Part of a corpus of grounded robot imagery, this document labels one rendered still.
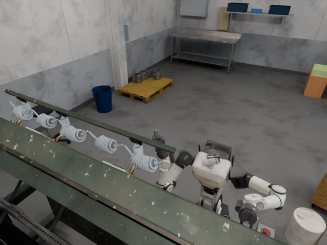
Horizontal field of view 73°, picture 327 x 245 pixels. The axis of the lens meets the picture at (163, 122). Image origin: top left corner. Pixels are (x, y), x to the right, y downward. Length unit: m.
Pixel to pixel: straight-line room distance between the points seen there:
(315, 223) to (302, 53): 6.13
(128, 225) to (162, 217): 0.28
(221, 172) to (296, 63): 6.99
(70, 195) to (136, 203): 0.45
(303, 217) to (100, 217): 2.36
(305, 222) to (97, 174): 2.50
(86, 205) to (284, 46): 7.79
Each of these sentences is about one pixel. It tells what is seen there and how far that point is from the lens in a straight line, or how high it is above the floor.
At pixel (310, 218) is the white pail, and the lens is 3.02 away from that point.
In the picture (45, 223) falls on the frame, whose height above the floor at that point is 0.18.
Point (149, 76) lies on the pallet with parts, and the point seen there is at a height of 0.19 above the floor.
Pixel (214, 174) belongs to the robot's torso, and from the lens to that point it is 1.67.
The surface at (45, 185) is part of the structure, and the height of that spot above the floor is 1.68.
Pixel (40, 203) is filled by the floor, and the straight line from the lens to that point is 3.49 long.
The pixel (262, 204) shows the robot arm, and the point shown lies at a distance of 1.43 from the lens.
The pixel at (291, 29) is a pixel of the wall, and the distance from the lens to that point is 8.19.
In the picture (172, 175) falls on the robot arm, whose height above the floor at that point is 1.22.
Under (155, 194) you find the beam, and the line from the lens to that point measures 0.70.
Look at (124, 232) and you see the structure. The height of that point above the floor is 1.67.
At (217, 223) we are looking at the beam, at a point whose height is 1.94.
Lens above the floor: 2.48
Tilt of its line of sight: 32 degrees down
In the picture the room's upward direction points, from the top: 1 degrees clockwise
